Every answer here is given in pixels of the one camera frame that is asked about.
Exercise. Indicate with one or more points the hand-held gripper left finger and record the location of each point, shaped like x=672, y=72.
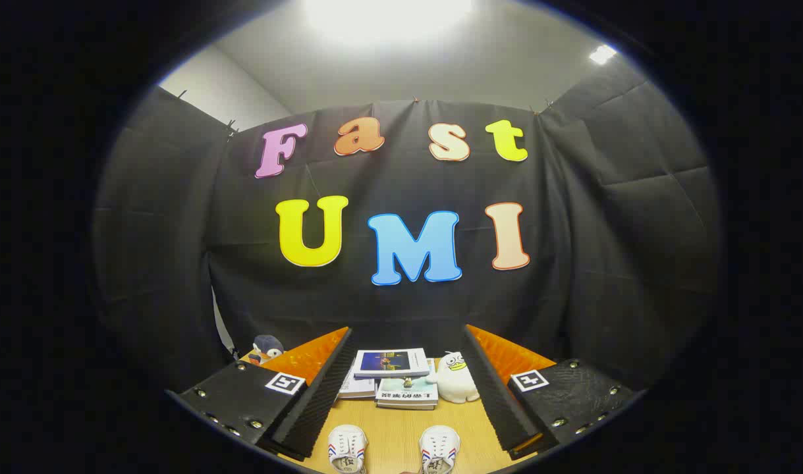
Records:
x=322, y=395

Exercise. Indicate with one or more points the large ceiling light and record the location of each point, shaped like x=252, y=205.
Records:
x=388, y=16

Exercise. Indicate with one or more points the blue penguin plush toy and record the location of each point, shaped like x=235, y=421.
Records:
x=267, y=345

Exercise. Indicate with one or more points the plain white text book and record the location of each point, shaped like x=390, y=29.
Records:
x=358, y=390

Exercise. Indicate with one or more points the white stand pole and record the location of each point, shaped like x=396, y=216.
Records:
x=222, y=329

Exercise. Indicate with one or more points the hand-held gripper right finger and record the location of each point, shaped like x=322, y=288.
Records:
x=497, y=395

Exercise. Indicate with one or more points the small ceiling light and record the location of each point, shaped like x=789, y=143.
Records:
x=602, y=54

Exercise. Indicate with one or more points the blue night cover book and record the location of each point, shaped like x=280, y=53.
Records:
x=391, y=362

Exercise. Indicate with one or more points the white striped canvas shoe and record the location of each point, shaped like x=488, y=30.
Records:
x=347, y=447
x=439, y=449

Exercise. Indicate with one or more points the pale teal cover book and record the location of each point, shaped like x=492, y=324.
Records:
x=408, y=390

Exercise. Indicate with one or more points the white duck plush toy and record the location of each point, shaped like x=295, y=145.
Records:
x=455, y=382

